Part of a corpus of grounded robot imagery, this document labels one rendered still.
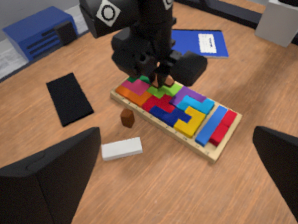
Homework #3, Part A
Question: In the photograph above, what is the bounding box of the purple puzzle piece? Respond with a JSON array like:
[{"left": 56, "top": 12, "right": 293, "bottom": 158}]
[{"left": 169, "top": 86, "right": 207, "bottom": 108}]

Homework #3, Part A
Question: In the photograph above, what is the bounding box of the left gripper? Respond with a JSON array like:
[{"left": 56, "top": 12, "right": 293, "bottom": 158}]
[{"left": 110, "top": 16, "right": 208, "bottom": 88}]

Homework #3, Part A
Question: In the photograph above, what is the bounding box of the yellow puzzle piece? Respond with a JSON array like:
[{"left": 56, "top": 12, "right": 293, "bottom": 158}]
[{"left": 173, "top": 106, "right": 206, "bottom": 139}]

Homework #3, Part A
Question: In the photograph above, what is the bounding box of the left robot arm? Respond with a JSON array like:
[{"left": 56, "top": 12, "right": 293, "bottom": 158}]
[{"left": 79, "top": 0, "right": 173, "bottom": 79}]

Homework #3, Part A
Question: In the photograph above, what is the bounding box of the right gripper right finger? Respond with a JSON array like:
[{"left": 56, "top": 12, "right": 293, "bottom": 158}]
[{"left": 252, "top": 126, "right": 298, "bottom": 223}]

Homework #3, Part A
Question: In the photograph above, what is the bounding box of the wooden pentomino puzzle board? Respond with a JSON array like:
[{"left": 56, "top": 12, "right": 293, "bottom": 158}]
[{"left": 109, "top": 76, "right": 242, "bottom": 164}]

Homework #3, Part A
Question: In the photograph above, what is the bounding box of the pink puzzle piece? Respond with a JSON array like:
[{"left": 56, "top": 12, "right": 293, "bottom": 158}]
[{"left": 121, "top": 79, "right": 151, "bottom": 96}]

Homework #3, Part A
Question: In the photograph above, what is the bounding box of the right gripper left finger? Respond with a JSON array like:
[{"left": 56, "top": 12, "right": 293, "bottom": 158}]
[{"left": 0, "top": 127, "right": 102, "bottom": 224}]

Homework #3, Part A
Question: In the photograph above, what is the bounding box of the blue notebook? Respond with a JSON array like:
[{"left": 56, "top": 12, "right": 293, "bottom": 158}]
[{"left": 172, "top": 29, "right": 229, "bottom": 59}]

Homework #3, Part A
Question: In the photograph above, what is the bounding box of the orange puzzle piece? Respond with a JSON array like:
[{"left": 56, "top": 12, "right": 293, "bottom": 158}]
[{"left": 115, "top": 85, "right": 152, "bottom": 109}]

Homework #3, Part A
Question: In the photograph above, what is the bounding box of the white rectangular block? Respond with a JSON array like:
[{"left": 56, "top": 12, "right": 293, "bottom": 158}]
[{"left": 102, "top": 137, "right": 143, "bottom": 161}]

